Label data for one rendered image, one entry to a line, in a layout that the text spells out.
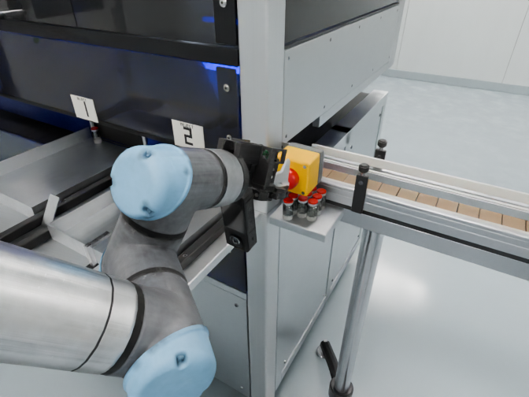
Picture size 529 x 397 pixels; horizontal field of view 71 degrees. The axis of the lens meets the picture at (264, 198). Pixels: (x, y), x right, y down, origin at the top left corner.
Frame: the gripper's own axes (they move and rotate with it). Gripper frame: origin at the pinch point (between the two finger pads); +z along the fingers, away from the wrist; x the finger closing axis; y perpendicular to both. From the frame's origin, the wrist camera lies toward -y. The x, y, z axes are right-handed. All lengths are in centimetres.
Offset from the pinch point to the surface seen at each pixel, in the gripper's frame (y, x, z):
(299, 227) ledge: -8.7, -2.4, 9.0
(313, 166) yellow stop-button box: 4.5, -3.7, 4.6
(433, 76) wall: 112, 27, 458
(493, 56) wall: 140, -31, 447
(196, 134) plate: 5.0, 22.5, 2.5
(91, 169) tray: -11, 54, 4
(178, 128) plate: 5.4, 27.4, 2.3
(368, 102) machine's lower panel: 27, 8, 84
